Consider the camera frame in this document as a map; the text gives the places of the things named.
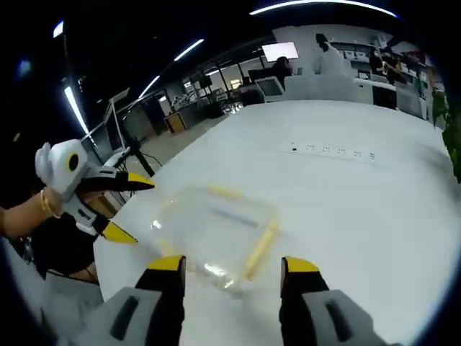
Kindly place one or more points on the white storage shelf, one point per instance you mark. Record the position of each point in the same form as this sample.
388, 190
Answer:
363, 54

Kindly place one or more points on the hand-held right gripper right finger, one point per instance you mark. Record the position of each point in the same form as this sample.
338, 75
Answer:
302, 284

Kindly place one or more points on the built-in power socket strip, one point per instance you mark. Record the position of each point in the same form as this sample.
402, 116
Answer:
329, 149

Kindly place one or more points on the long ceiling light strip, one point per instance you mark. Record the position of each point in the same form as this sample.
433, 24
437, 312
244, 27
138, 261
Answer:
324, 6

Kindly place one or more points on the wall monitor screen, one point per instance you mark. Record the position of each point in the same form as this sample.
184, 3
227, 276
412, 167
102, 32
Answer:
280, 51

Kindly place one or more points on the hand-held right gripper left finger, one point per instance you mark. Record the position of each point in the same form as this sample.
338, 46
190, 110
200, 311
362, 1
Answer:
162, 288

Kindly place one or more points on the green potted plant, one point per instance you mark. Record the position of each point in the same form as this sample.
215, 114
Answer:
450, 137

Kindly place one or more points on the wooden cabinet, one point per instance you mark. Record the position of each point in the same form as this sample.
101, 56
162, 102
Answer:
175, 123

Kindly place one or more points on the white desktop monitor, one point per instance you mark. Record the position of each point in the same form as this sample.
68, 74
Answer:
269, 88

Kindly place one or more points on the open laptop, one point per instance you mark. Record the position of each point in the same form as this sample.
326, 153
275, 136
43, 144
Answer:
115, 115

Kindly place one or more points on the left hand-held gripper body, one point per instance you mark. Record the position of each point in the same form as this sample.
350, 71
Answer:
63, 169

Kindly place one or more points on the white counter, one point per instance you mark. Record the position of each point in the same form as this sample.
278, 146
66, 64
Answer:
324, 88

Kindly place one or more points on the clear box with plastic buckle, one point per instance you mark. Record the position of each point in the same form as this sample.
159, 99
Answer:
216, 234

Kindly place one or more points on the black tripod stand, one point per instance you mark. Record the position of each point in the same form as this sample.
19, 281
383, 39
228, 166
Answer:
138, 156

